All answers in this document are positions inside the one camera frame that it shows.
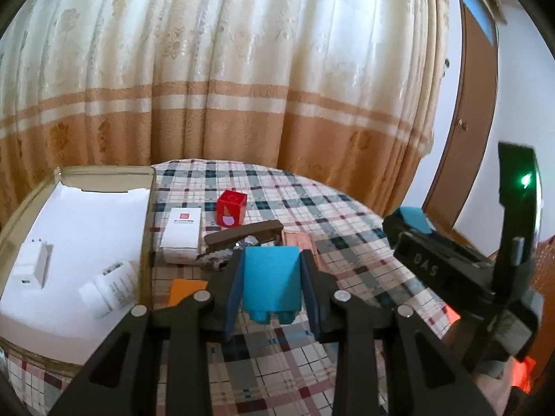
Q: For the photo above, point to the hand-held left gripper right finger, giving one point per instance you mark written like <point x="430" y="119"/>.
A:
<point x="310" y="299"/>

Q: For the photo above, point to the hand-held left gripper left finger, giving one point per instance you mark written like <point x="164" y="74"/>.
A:
<point x="233" y="299"/>

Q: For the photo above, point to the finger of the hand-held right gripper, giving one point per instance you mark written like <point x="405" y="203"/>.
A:
<point x="417" y="220"/>
<point x="429" y="266"/>

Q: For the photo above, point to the blue toy block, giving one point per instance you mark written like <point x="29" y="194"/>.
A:
<point x="271" y="281"/>

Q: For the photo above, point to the dark sequined hair bow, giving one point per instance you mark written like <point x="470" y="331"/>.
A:
<point x="217" y="260"/>

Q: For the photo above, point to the orange cube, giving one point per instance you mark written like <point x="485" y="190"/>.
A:
<point x="186" y="292"/>

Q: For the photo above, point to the pink card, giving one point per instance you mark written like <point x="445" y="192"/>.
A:
<point x="299" y="242"/>

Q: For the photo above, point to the red toy block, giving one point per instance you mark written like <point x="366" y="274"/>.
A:
<point x="232" y="210"/>

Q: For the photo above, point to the person's right forearm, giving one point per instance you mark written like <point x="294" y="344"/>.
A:
<point x="494" y="396"/>

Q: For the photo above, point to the plaid tablecloth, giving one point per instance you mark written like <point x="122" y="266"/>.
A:
<point x="347" y="234"/>

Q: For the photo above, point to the small white cardboard box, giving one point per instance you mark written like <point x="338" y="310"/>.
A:
<point x="182" y="234"/>

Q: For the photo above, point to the white pill bottle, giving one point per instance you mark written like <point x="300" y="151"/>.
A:
<point x="110" y="288"/>

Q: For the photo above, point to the wooden door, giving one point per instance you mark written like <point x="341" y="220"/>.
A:
<point x="470" y="108"/>

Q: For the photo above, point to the red plastic object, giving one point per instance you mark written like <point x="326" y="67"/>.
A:
<point x="525" y="375"/>

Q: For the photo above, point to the white paper liner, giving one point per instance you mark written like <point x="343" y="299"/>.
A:
<point x="86" y="225"/>

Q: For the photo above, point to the white charger plug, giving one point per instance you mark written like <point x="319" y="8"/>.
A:
<point x="32" y="264"/>

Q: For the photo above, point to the cream and orange curtain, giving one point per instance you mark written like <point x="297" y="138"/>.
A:
<point x="217" y="73"/>

